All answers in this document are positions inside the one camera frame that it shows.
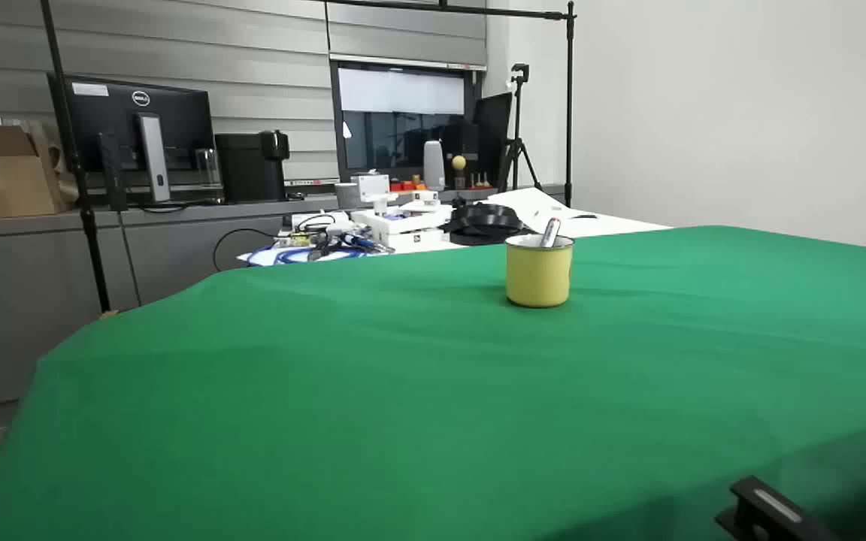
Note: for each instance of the yellow enamel cup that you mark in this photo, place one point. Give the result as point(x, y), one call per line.
point(539, 274)

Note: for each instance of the white box stack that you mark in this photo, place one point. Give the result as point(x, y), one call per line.
point(412, 225)

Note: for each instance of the small orange red objects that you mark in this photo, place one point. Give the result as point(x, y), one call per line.
point(406, 186)

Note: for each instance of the small white box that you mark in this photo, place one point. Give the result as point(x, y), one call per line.
point(373, 186)

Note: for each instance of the white speaker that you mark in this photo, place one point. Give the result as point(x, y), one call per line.
point(435, 166)

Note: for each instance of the small yellow ball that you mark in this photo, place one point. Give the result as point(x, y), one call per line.
point(458, 163)

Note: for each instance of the large dark screen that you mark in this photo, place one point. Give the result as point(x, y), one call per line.
point(391, 137)

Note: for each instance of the black side monitor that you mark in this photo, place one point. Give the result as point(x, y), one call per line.
point(493, 137)

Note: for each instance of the blue and white cloth item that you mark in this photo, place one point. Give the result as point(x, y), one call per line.
point(284, 257)

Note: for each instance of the green tablecloth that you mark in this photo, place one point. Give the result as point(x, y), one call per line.
point(354, 400)

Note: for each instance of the white paper sheet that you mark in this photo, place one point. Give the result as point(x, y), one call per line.
point(593, 227)

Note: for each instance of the black computer case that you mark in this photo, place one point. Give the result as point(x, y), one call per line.
point(247, 166)

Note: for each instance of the black Dell monitor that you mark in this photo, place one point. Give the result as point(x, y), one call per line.
point(112, 123)

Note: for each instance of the grey desk cabinet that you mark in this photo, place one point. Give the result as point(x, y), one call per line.
point(13, 302)

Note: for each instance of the brown cardboard box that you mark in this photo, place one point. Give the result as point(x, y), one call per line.
point(2, 181)

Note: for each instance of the black camera tripod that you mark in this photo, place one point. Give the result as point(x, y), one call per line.
point(517, 141)

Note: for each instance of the black frame pole with crossbar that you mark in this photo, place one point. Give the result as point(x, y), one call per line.
point(568, 101)

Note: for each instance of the black clamp mount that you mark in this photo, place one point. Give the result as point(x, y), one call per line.
point(763, 512)

